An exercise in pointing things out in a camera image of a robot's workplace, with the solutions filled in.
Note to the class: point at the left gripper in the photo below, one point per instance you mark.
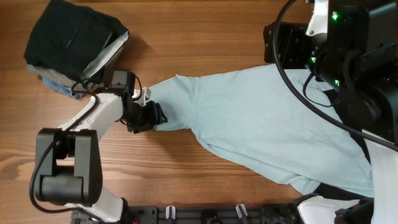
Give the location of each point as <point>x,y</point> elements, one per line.
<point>155,114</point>

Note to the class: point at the light blue t-shirt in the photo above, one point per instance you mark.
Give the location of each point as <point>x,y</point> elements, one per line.
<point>248,117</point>

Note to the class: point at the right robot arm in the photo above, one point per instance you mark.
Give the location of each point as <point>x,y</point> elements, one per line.
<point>350,45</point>

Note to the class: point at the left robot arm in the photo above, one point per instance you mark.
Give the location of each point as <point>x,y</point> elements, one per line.
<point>68,173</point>

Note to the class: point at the grey folded garment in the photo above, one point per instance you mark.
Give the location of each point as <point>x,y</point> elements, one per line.
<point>95,72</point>

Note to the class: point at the blue folded denim garment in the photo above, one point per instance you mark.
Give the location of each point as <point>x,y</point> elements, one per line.
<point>64,90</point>

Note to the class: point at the black folded garment on stack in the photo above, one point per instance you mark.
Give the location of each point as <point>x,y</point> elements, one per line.
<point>68,37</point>

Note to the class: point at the black garment under t-shirt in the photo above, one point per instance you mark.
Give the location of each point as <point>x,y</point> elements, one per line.
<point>340,164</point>

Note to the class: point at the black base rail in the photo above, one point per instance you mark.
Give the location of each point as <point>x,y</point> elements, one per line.
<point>266,214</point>

